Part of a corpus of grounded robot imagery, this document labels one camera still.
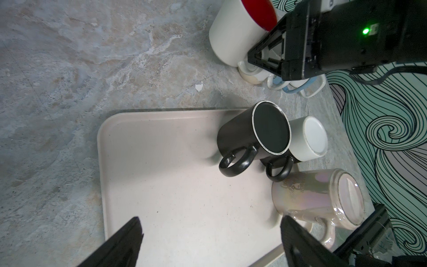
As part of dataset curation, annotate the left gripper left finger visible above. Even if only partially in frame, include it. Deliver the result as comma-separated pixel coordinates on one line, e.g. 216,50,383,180
78,216,144,267

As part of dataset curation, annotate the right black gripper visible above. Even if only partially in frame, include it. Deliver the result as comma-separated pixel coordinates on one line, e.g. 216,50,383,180
248,1,427,81

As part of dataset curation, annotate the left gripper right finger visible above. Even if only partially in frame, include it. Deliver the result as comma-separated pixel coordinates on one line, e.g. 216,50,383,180
280,215,347,267

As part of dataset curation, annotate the blue butterfly mug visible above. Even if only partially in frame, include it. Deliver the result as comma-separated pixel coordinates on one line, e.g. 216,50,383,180
267,75,326,99

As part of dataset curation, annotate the cream speckled mug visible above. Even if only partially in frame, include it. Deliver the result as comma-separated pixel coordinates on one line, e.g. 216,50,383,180
238,60,271,85

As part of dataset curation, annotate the cream white mug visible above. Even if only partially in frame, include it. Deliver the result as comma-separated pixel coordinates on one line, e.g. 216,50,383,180
209,1,285,67

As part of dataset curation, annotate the pink iridescent mug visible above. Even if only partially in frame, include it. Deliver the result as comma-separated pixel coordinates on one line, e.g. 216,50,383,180
271,169,365,249

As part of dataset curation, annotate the black mug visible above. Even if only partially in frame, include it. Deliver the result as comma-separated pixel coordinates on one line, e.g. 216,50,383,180
217,101,294,181

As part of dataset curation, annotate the pink rectangular tray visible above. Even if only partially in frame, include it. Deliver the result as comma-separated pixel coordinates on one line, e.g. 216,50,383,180
97,110,284,267

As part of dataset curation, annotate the small white black-handled mug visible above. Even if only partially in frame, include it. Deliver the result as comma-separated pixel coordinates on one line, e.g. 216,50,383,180
261,116,329,182

